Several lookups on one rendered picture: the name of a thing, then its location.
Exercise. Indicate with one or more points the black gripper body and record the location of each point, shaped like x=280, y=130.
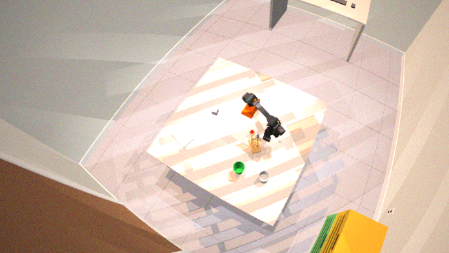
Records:
x=269, y=131

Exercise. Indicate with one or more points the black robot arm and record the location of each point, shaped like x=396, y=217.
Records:
x=272, y=120

